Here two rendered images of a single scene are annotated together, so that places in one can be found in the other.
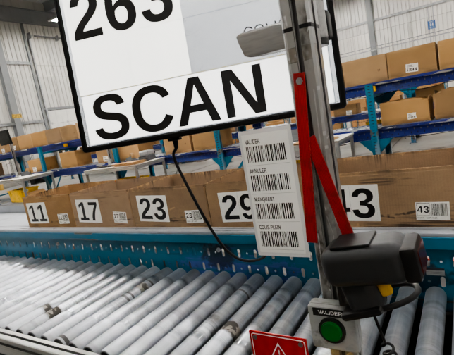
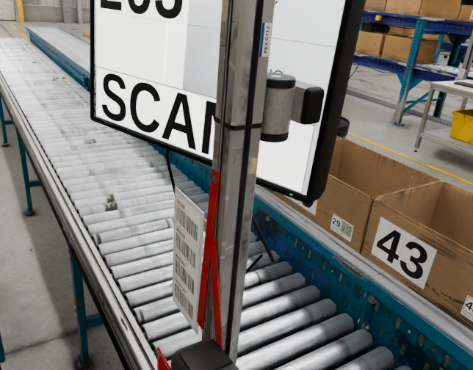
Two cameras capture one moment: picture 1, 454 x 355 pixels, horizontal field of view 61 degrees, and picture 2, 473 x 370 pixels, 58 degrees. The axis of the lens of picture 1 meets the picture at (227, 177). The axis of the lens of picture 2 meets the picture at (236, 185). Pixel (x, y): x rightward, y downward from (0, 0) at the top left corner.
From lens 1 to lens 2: 41 cm
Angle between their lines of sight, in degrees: 27
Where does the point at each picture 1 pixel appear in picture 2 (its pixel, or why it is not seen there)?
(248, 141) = (178, 202)
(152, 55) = (154, 53)
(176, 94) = (165, 104)
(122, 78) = (128, 64)
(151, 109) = (144, 108)
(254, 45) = not seen: hidden behind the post
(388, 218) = (432, 291)
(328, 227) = (211, 324)
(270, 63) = not seen: hidden behind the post
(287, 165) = (196, 247)
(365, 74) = not seen: outside the picture
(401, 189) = (460, 271)
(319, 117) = (222, 226)
